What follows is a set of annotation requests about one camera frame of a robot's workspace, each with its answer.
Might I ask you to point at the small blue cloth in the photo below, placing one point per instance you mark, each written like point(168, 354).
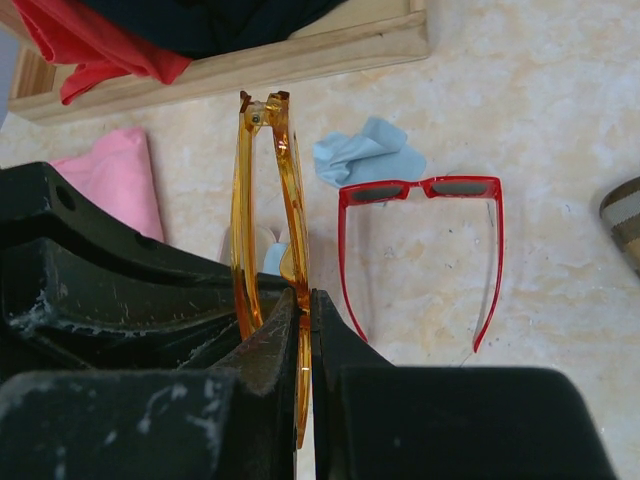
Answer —
point(378, 152)

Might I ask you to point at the brown glasses case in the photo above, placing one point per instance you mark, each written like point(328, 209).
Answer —
point(619, 212)

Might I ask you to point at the red tank top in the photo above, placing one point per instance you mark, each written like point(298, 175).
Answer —
point(70, 33)

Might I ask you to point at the pink shirt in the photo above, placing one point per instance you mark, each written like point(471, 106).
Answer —
point(116, 175)

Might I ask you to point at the orange sunglasses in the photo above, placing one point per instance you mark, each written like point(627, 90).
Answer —
point(294, 266)

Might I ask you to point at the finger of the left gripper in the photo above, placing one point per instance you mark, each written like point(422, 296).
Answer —
point(81, 290)

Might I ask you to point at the black tank top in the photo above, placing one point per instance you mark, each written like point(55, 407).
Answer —
point(201, 29)

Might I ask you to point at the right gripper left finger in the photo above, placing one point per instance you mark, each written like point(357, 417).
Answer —
point(234, 420)

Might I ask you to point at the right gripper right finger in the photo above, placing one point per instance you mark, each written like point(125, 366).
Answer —
point(375, 420)

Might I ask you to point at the light blue cleaning cloth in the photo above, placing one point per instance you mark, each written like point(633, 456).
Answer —
point(273, 258)

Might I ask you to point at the wooden clothes rack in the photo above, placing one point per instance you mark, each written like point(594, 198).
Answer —
point(357, 35)

